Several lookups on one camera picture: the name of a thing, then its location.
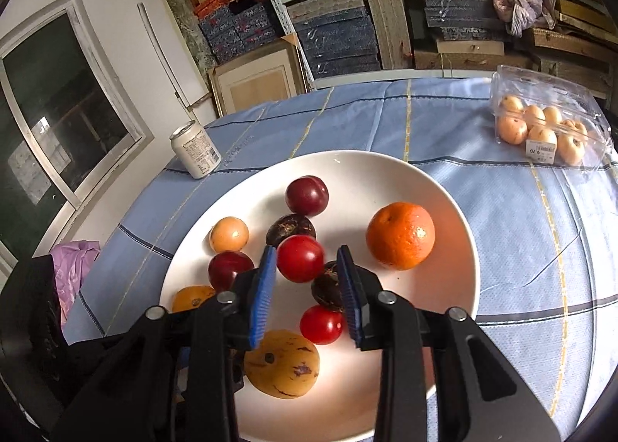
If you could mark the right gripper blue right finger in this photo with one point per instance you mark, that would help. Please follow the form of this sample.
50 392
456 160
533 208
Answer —
352 290

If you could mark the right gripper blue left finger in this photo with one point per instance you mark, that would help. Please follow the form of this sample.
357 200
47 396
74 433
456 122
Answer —
260 296

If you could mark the red cherry tomato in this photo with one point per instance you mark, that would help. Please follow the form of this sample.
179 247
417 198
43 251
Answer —
300 259
321 326

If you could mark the dark red plum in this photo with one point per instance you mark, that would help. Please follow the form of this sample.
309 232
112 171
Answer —
224 267
307 195

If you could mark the speckled yellow apricot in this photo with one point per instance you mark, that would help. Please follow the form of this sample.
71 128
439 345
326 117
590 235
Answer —
229 233

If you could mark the orange mandarin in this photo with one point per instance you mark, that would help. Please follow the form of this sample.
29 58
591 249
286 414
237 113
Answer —
401 235

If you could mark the yellow orange tomato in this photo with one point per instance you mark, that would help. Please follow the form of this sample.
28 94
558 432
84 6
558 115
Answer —
191 297

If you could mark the yellow orange apricot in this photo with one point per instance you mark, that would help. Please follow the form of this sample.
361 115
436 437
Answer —
284 366

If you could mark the white drink can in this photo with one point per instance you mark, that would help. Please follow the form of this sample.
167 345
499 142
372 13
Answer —
195 149

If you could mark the purple cloth on chair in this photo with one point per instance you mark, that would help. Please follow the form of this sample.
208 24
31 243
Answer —
72 262

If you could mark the blue checked tablecloth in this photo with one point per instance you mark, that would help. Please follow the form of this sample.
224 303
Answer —
546 237

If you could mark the framed picture board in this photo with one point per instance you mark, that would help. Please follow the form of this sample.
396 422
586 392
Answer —
270 73

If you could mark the metal storage shelf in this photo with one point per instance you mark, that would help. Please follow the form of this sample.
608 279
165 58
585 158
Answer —
346 41

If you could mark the pink plastic bag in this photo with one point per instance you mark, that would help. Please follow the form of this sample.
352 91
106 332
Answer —
521 15

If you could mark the window frame left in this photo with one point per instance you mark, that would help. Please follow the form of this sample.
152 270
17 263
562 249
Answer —
67 124

